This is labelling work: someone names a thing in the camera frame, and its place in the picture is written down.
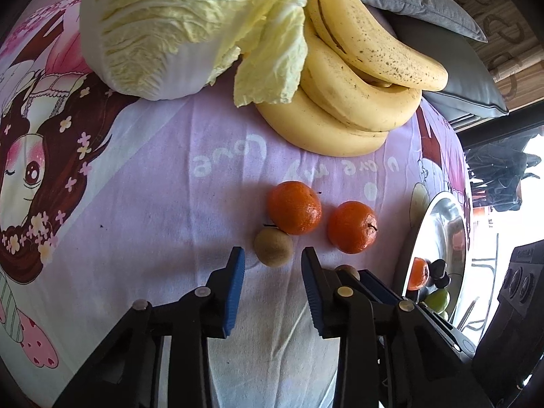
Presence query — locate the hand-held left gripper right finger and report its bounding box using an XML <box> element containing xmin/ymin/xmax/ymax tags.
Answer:
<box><xmin>301</xmin><ymin>247</ymin><xmax>496</xmax><ymax>408</ymax></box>

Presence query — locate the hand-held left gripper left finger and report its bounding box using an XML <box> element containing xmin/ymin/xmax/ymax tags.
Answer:
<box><xmin>53</xmin><ymin>246</ymin><xmax>246</xmax><ymax>408</ymax></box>

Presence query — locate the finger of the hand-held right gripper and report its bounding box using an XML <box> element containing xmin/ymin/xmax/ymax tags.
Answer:
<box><xmin>358</xmin><ymin>270</ymin><xmax>474</xmax><ymax>365</ymax></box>

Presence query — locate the large tangerine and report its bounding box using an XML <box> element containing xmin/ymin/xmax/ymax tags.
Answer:
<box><xmin>408</xmin><ymin>257</ymin><xmax>430</xmax><ymax>290</ymax></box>

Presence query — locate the small tangerine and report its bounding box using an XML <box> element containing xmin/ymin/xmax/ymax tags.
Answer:
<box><xmin>267</xmin><ymin>181</ymin><xmax>323</xmax><ymax>236</ymax></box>
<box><xmin>327</xmin><ymin>201</ymin><xmax>379</xmax><ymax>254</ymax></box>

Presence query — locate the metal plate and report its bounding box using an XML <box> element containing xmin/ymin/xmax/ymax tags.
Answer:
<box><xmin>395</xmin><ymin>191</ymin><xmax>470</xmax><ymax>336</ymax></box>

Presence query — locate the green round fruit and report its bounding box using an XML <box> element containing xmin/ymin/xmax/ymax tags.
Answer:
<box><xmin>423</xmin><ymin>288</ymin><xmax>450</xmax><ymax>312</ymax></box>

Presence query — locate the cartoon printed bedsheet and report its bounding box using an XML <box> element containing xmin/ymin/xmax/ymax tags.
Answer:
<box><xmin>0</xmin><ymin>0</ymin><xmax>472</xmax><ymax>408</ymax></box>

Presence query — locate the dark hanging cloth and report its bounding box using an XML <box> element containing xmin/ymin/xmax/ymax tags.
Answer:
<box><xmin>465</xmin><ymin>138</ymin><xmax>540</xmax><ymax>213</ymax></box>

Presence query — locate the dark grey pillow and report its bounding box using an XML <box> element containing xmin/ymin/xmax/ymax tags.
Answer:
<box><xmin>391</xmin><ymin>13</ymin><xmax>509</xmax><ymax>122</ymax></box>

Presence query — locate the spotted yellow banana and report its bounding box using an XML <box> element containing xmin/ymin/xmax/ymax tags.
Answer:
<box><xmin>306</xmin><ymin>0</ymin><xmax>449</xmax><ymax>92</ymax></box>

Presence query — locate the napa cabbage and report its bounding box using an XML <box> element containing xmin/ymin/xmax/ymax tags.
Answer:
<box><xmin>80</xmin><ymin>0</ymin><xmax>321</xmax><ymax>108</ymax></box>

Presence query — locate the light grey pillow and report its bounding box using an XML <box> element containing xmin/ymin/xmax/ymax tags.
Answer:
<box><xmin>342</xmin><ymin>0</ymin><xmax>489</xmax><ymax>43</ymax></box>

